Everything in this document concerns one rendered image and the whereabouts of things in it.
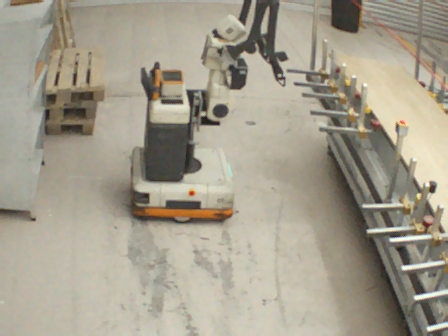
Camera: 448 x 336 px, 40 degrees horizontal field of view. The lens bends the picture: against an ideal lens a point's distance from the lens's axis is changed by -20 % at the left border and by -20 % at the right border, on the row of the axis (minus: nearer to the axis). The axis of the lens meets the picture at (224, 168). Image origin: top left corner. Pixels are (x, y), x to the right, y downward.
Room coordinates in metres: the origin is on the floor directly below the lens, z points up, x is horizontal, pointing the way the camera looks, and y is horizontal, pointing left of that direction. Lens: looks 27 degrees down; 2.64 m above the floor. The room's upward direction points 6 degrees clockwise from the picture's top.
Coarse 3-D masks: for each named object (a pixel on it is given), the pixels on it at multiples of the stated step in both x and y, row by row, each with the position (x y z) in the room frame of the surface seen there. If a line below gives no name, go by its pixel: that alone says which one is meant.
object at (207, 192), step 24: (144, 168) 4.40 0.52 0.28; (192, 168) 4.50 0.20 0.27; (216, 168) 4.52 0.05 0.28; (144, 192) 4.19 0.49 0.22; (168, 192) 4.20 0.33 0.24; (192, 192) 4.22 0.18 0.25; (216, 192) 4.25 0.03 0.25; (168, 216) 4.21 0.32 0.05; (192, 216) 4.23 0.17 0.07; (216, 216) 4.25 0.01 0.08
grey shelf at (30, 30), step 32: (0, 32) 3.88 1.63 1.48; (32, 32) 3.92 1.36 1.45; (0, 64) 3.88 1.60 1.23; (32, 64) 3.93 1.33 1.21; (0, 96) 3.88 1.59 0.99; (32, 96) 3.93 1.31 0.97; (0, 128) 3.88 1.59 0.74; (32, 128) 4.38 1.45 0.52; (0, 160) 3.88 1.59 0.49; (32, 160) 4.58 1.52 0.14; (0, 192) 3.88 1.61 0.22; (32, 192) 3.93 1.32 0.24
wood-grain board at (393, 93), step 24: (360, 72) 5.24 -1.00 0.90; (384, 72) 5.40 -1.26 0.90; (408, 72) 5.59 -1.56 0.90; (360, 96) 4.72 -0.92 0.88; (384, 96) 4.78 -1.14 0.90; (408, 96) 4.91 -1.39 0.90; (384, 120) 4.29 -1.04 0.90; (408, 120) 4.38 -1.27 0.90; (432, 120) 4.49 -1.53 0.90; (408, 144) 3.95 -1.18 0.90; (432, 144) 4.03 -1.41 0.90; (432, 168) 3.64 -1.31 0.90
